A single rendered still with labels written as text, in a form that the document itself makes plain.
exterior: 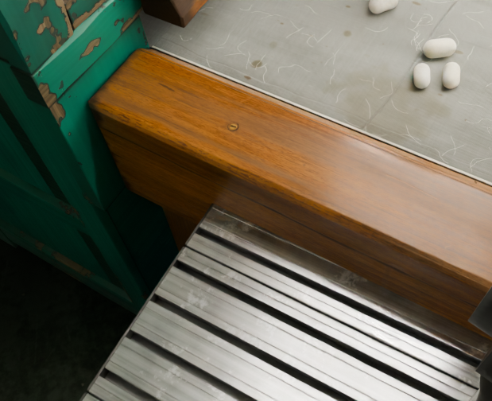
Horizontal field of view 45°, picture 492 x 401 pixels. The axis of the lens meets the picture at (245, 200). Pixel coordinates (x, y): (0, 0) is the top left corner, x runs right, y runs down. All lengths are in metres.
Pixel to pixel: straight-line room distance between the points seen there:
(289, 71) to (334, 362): 0.33
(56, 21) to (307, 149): 0.27
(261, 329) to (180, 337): 0.08
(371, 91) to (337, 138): 0.10
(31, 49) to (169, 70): 0.16
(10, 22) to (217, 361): 0.37
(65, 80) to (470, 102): 0.43
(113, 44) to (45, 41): 0.10
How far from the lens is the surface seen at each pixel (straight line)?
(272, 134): 0.61
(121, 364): 0.62
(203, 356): 0.61
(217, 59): 0.72
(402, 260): 0.56
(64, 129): 0.68
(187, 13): 0.68
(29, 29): 0.60
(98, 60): 0.68
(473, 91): 0.70
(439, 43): 0.72
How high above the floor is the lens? 1.25
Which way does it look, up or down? 58 degrees down
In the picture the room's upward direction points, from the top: 8 degrees counter-clockwise
